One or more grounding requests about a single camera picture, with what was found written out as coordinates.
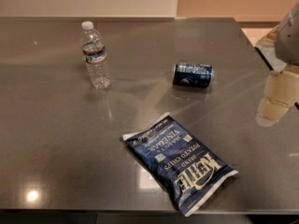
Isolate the clear plastic water bottle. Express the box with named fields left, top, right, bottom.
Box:
left=80, top=21, right=111, bottom=89

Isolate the blue kettle chips bag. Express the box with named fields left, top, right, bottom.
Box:
left=122, top=113, right=237, bottom=217

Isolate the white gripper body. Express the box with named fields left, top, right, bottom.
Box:
left=275, top=2, right=299, bottom=65

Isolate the blue pepsi can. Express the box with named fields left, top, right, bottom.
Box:
left=173, top=63, right=214, bottom=89

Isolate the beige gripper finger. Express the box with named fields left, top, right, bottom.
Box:
left=256, top=64, right=299, bottom=127

